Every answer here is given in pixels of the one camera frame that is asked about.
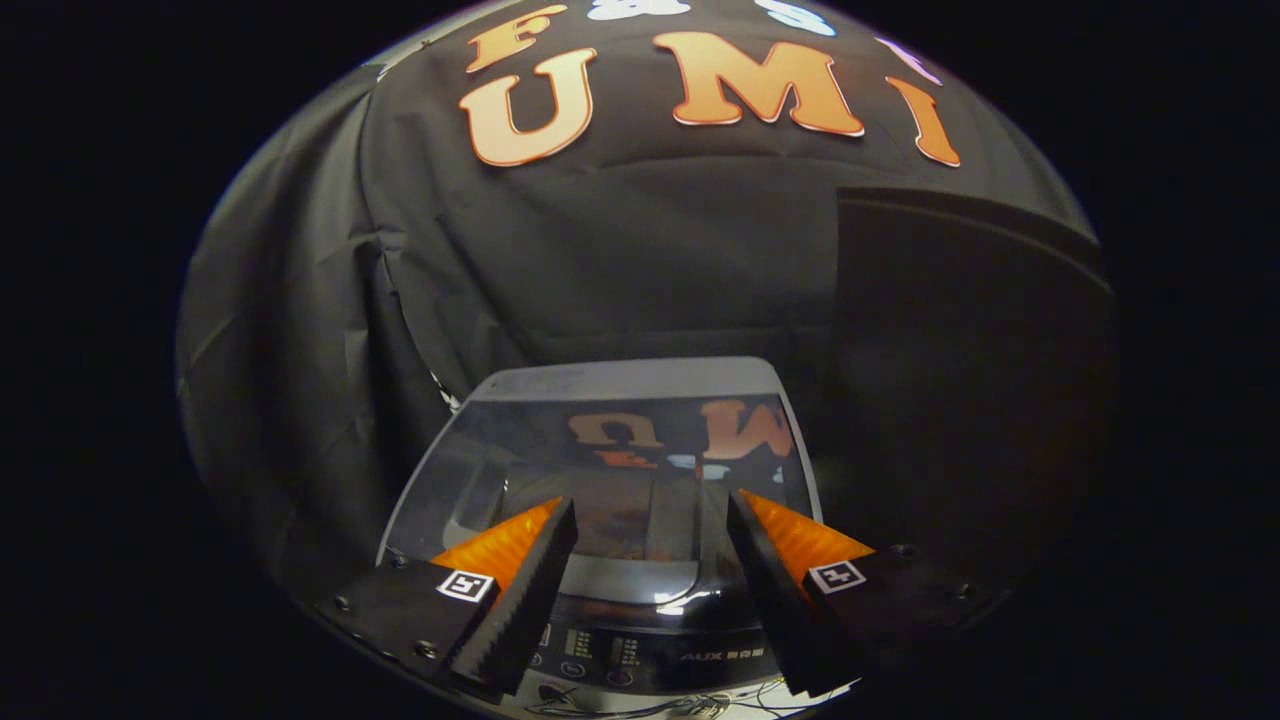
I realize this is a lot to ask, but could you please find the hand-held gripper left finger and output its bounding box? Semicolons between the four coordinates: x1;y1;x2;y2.
318;495;579;699

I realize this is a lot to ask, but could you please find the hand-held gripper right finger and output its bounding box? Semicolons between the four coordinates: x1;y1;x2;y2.
727;488;1006;698

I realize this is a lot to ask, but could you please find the washing machine glass lid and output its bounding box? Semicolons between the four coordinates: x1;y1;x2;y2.
382;392;827;613

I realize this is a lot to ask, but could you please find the grey washing machine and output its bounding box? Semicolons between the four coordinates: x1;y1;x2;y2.
375;355;833;717

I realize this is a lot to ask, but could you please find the black cable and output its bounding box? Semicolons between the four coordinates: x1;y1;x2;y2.
523;678;803;720

